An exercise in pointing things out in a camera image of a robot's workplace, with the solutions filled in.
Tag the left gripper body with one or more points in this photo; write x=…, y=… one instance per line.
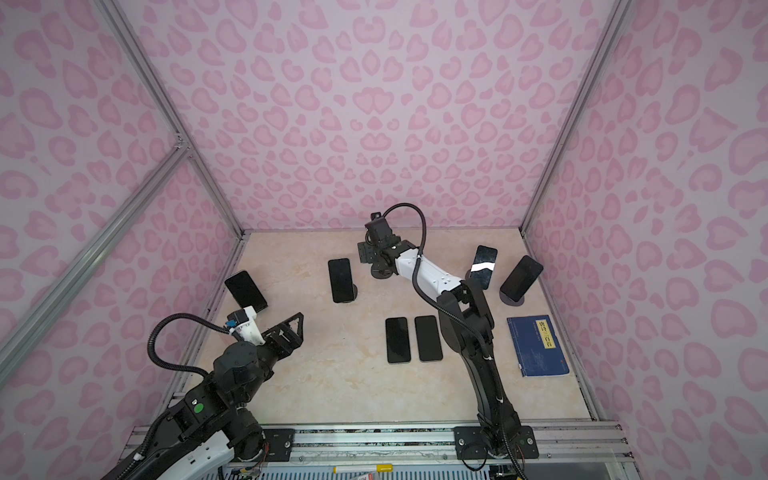
x=273, y=350

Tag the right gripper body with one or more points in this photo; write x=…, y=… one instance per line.
x=373, y=252

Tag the black phone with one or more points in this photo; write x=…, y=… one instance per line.
x=522, y=277
x=340, y=273
x=428, y=339
x=397, y=340
x=483, y=265
x=245, y=291

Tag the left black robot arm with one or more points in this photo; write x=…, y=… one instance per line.
x=211, y=425

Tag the blue book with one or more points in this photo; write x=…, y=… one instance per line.
x=537, y=347

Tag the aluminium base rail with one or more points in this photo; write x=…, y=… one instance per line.
x=556, y=449

